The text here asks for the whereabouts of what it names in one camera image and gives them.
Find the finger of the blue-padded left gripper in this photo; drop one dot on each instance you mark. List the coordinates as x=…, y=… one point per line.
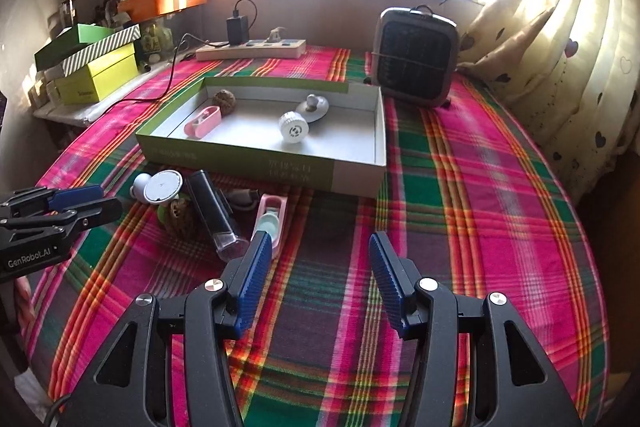
x=69, y=198

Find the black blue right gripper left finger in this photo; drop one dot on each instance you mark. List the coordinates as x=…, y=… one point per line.
x=245, y=279

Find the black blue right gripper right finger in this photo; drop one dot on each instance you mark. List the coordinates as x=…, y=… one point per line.
x=396, y=278

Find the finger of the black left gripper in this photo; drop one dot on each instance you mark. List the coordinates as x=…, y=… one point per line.
x=90, y=215

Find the pink case with green insert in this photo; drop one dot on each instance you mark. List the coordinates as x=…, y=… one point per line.
x=270, y=218

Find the black cylindrical flashlight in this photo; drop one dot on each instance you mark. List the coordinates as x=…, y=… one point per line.
x=215, y=213

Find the white disc green base toy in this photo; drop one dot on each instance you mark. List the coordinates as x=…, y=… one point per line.
x=163, y=190

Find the white round plastic cap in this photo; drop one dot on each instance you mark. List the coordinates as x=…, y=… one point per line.
x=293, y=127

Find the brown walnut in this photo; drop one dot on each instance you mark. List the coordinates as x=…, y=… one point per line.
x=179, y=218
x=225, y=100

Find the white smiley disc toy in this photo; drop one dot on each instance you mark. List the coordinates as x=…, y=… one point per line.
x=313, y=108

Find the pink green plaid blanket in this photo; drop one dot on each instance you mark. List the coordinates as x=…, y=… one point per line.
x=467, y=196

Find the yellow green box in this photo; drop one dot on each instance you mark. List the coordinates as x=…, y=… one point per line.
x=100, y=78

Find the dark green box lid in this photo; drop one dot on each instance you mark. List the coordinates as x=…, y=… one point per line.
x=68, y=42

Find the green white shallow box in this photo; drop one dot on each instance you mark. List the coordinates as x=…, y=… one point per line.
x=343, y=152

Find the striped white green box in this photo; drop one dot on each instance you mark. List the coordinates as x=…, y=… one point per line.
x=115, y=42

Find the grey black space heater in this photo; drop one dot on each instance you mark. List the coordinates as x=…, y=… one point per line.
x=414, y=55

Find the orange tray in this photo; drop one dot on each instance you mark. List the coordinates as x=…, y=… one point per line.
x=142, y=10

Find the cream power strip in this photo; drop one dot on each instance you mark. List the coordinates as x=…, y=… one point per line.
x=286, y=48

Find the black power adapter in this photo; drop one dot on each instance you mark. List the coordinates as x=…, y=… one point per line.
x=237, y=30

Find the beige plug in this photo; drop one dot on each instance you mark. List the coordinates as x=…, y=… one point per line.
x=276, y=34

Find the cream heart pattern curtain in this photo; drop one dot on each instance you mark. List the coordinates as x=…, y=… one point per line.
x=568, y=70

